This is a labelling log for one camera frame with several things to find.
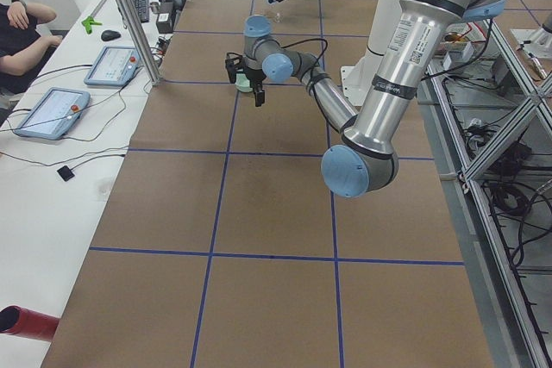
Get mint green bowl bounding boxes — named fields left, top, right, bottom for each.
left=235, top=73, right=253, bottom=93

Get orange black adapter board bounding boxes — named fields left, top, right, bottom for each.
left=156, top=37, right=170, bottom=54

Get black flat box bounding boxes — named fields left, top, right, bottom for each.
left=156, top=2, right=175, bottom=34

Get black keyboard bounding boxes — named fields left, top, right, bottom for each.
left=131, top=0, right=149, bottom=22

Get far blue teach pendant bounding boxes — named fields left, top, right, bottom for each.
left=84, top=46, right=141, bottom=87

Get blue teach pendant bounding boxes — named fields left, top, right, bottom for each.
left=13, top=87, right=91, bottom=140
left=84, top=46, right=141, bottom=87

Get black computer mouse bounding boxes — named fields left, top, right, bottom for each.
left=101, top=29, right=122, bottom=41

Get green plastic clamp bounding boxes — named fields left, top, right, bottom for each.
left=81, top=16, right=103, bottom=34

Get near blue teach pendant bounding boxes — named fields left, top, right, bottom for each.
left=13, top=87, right=91, bottom=140

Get small black square pad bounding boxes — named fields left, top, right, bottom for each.
left=56, top=165, right=75, bottom=182

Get person in black shirt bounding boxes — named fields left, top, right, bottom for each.
left=1, top=0, right=62, bottom=94

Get red cylinder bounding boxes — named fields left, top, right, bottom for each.
left=1, top=305, right=60, bottom=342

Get wrist black camera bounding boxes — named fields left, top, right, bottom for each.
left=225, top=52, right=244, bottom=84

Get aluminium frame post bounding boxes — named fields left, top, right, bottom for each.
left=116, top=0, right=160, bottom=86

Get white pedestal column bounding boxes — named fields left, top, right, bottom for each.
left=341, top=0, right=402, bottom=107

